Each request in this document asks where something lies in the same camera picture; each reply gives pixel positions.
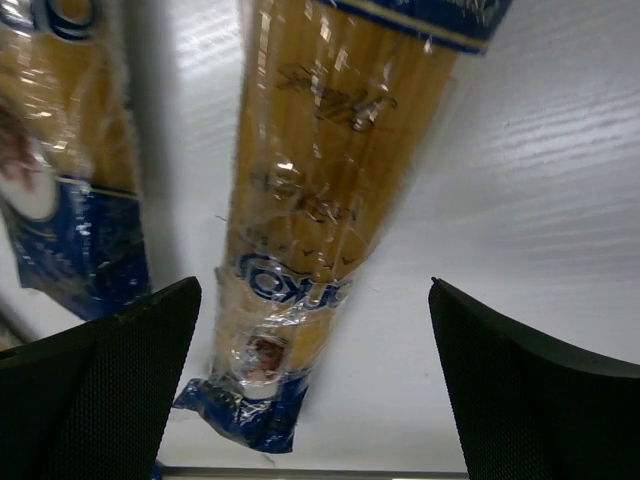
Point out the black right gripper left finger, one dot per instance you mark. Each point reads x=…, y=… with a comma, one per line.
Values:
x=92, y=402

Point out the spaghetti bag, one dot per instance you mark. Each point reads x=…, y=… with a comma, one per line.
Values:
x=69, y=155
x=337, y=99

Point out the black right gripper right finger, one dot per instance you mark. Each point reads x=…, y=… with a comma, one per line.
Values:
x=530, y=406

